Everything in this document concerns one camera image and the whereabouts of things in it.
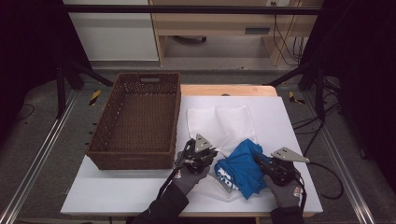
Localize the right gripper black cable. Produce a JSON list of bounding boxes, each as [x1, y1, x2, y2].
[[295, 161, 346, 213]]

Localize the person's right hand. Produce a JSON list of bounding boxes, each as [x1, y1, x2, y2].
[[262, 175, 305, 209]]

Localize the black curved object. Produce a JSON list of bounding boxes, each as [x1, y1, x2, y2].
[[172, 35, 208, 44]]

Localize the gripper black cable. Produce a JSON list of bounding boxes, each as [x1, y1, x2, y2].
[[295, 161, 346, 213], [156, 139, 196, 201]]

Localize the black floor cables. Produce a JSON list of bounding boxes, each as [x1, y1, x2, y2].
[[291, 77, 343, 157]]

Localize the black curtain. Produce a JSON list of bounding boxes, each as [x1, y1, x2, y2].
[[0, 0, 92, 151], [299, 0, 396, 191]]

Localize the black horizontal frame bar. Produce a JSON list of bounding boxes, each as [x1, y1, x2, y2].
[[64, 4, 325, 16]]

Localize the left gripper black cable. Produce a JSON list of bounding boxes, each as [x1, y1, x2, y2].
[[156, 139, 196, 201]]

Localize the aluminium floor rail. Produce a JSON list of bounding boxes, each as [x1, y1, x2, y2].
[[302, 91, 378, 224], [0, 89, 79, 224]]

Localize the black metal stand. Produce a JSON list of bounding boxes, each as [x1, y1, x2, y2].
[[55, 58, 115, 119], [265, 60, 327, 123]]

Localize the black hanging desk cables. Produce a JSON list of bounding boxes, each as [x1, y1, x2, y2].
[[271, 1, 306, 67]]

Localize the light wooden desk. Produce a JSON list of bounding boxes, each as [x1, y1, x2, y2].
[[148, 0, 325, 67]]

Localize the brown wicker basket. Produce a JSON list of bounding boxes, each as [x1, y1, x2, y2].
[[85, 72, 182, 171]]

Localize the blue printed shirt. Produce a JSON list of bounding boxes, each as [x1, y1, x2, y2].
[[214, 138, 271, 201]]

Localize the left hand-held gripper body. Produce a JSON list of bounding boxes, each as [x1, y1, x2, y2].
[[181, 133, 216, 174]]

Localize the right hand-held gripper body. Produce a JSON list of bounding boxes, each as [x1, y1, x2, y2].
[[264, 147, 311, 188]]

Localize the yellow black tape piece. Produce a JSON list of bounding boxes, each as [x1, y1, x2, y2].
[[89, 89, 103, 106], [288, 91, 306, 105]]

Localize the white cabinet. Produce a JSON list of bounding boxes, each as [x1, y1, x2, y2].
[[62, 0, 160, 62]]

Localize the person's left hand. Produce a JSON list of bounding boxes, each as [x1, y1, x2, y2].
[[172, 150, 212, 196]]

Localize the thin black floor cable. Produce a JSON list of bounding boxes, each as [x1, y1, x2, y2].
[[19, 104, 35, 121]]

